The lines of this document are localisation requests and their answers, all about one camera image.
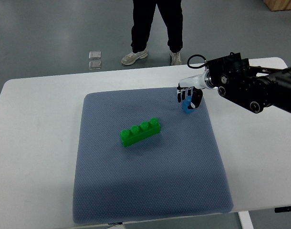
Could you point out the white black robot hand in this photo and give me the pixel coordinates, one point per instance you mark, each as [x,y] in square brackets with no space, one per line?
[191,86]

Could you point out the small blue block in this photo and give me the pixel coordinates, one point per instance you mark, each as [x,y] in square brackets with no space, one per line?
[185,104]

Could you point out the long green block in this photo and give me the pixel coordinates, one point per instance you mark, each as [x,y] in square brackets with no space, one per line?
[140,132]

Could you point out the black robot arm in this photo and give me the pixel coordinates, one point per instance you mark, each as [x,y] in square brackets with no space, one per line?
[251,87]

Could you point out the right beige sneaker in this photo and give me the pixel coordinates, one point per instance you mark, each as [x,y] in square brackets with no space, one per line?
[175,58]

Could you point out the beige sneaker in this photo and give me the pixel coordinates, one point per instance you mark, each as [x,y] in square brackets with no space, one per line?
[175,58]
[132,57]

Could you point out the left beige sneaker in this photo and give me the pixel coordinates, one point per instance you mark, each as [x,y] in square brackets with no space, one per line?
[132,57]

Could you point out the blue-grey foam mat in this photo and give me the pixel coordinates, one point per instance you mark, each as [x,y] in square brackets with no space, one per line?
[177,172]

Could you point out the person in black clothes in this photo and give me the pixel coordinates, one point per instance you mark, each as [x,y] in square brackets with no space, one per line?
[155,18]

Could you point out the wooden box corner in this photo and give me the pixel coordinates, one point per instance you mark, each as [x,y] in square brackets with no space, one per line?
[278,5]

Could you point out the white table leg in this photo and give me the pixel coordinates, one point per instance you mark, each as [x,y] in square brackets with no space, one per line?
[245,220]

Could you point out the black table control panel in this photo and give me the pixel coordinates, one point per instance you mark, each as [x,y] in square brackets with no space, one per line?
[282,209]

